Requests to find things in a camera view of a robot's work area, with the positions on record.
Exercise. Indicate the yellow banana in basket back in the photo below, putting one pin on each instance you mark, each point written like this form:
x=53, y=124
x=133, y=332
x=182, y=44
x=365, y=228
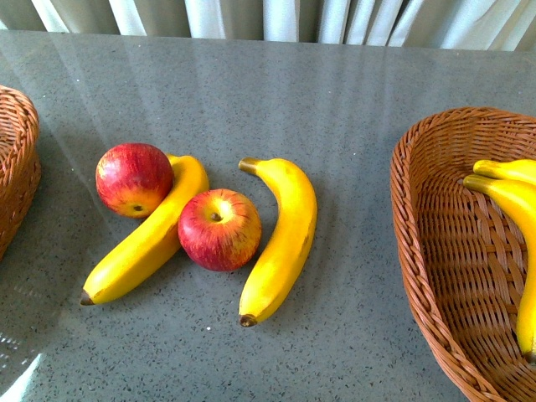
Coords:
x=523, y=170

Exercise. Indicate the yellow banana in basket front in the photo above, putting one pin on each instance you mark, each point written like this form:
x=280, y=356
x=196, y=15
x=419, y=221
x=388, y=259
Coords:
x=517, y=200

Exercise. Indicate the red apple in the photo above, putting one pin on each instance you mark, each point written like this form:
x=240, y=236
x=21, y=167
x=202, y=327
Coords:
x=220, y=229
x=133, y=178

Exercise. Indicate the wicker basket on right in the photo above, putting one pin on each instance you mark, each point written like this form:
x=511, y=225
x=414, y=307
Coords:
x=463, y=261

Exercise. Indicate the yellow banana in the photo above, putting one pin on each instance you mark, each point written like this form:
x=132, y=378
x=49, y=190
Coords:
x=523, y=170
x=284, y=256
x=517, y=200
x=147, y=248

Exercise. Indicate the wicker basket on left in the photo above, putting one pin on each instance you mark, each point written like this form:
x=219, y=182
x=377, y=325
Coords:
x=20, y=165

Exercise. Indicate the wicker basket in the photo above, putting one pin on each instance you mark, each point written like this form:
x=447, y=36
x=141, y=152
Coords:
x=463, y=261
x=20, y=165

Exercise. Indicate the white pleated curtain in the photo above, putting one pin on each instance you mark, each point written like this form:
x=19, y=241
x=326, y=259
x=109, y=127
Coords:
x=472, y=25

